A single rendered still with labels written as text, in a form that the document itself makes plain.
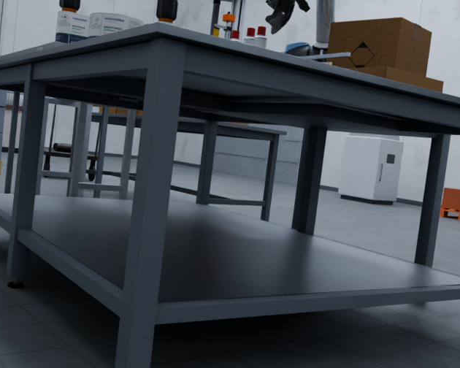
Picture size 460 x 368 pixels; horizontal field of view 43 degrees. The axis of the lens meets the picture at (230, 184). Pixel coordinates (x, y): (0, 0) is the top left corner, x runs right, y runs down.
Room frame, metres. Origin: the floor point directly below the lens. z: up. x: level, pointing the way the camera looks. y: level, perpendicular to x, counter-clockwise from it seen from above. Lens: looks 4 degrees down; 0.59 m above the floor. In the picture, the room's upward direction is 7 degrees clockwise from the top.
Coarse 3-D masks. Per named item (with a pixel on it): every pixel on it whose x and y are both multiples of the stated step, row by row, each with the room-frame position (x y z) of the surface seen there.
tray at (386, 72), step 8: (368, 72) 1.68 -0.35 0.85; (376, 72) 1.66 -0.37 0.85; (384, 72) 1.63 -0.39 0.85; (392, 72) 1.64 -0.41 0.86; (400, 72) 1.66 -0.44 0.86; (408, 72) 1.68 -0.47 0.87; (400, 80) 1.67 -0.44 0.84; (408, 80) 1.69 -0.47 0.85; (416, 80) 1.71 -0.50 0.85; (424, 80) 1.73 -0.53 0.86; (432, 80) 1.75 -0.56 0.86; (432, 88) 1.75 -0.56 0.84; (440, 88) 1.77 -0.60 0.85
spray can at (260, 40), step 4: (260, 28) 2.33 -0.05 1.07; (264, 28) 2.33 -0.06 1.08; (260, 32) 2.33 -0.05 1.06; (264, 32) 2.33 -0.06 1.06; (256, 36) 2.33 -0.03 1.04; (260, 36) 2.32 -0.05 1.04; (264, 36) 2.34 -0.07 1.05; (256, 40) 2.32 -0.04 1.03; (260, 40) 2.32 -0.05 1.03; (264, 40) 2.32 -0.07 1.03; (256, 44) 2.32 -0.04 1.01; (260, 44) 2.32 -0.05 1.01; (264, 44) 2.32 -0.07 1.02
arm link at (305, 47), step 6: (294, 42) 2.80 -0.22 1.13; (300, 42) 2.79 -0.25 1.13; (306, 42) 2.80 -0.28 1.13; (288, 48) 2.81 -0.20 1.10; (294, 48) 2.79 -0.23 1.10; (300, 48) 2.79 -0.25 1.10; (306, 48) 2.79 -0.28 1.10; (288, 54) 2.80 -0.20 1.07; (294, 54) 2.79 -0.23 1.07; (300, 54) 2.78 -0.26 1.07; (306, 54) 2.77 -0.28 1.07
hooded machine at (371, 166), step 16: (352, 144) 9.27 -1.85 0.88; (368, 144) 9.03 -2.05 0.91; (384, 144) 8.92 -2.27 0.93; (400, 144) 9.19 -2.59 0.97; (352, 160) 9.24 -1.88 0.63; (368, 160) 9.00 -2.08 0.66; (384, 160) 8.95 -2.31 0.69; (400, 160) 9.22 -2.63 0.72; (352, 176) 9.20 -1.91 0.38; (368, 176) 8.96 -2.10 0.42; (384, 176) 8.99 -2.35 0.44; (352, 192) 9.17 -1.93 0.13; (368, 192) 8.93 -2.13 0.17; (384, 192) 9.02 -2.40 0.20
